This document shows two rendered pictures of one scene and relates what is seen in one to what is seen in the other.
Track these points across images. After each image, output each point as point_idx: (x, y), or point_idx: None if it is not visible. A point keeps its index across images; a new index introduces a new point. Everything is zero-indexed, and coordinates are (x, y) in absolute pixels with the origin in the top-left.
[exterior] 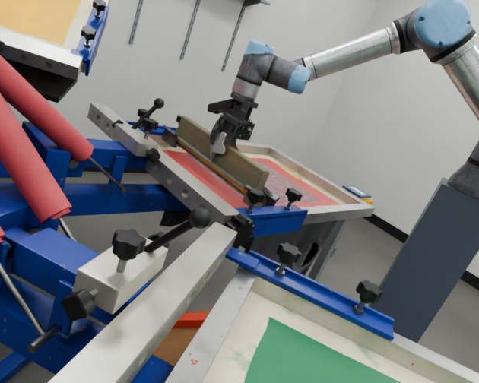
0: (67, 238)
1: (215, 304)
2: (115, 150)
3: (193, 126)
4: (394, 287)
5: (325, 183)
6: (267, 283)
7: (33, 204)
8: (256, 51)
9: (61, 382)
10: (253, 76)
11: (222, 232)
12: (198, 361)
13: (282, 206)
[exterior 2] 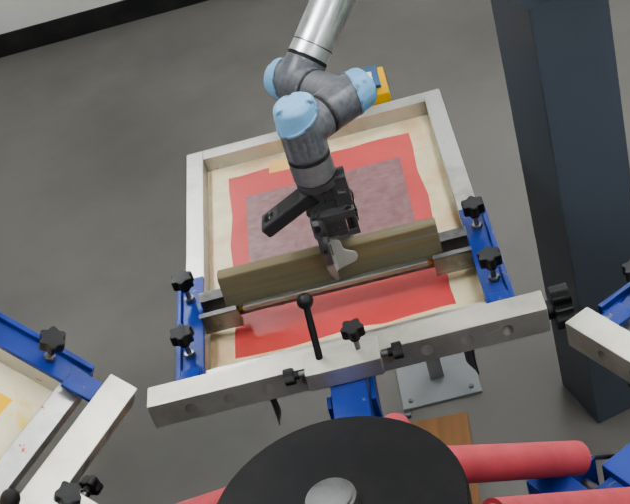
0: (622, 451)
1: None
2: (368, 395)
3: (257, 272)
4: (567, 155)
5: (346, 125)
6: None
7: (575, 469)
8: (309, 121)
9: None
10: (324, 148)
11: (591, 322)
12: None
13: (467, 229)
